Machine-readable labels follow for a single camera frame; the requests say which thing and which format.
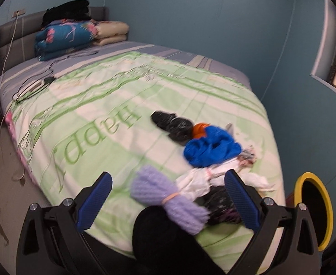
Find black patterned cloth bundle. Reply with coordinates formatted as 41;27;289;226
197;186;243;226

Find green printed blanket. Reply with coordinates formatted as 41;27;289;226
6;51;286;275

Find blue floral folded quilt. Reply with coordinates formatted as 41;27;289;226
34;19;100;61

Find purple fuzzy sock bundle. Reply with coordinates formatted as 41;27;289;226
131;166;210;235

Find black clothes pile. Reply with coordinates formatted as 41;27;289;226
42;0;91;27

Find striped grey bed sheet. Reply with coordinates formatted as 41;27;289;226
0;41;253;106

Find blue cloth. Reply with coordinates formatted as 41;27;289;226
184;125;242;168

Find orange peel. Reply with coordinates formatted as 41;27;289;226
191;123;211;139

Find beige folded quilt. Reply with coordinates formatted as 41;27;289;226
92;21;129;46

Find white cloth bundle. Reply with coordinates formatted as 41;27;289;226
175;160;271;204

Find white cable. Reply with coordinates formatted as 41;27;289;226
0;13;24;76

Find yellow rimmed trash bin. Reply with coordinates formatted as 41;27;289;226
285;172;334;250

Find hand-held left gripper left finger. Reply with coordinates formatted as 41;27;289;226
16;171;113;275

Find grey upholstered headboard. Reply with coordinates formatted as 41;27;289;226
0;6;110;76

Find black sock bundle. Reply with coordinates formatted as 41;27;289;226
151;111;194;146

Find black cable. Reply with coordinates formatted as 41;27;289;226
12;50;100;104

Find pink grey knotted cloth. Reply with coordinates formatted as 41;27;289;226
225;123;257;167

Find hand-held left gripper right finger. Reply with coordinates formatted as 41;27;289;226
225;170;321;275

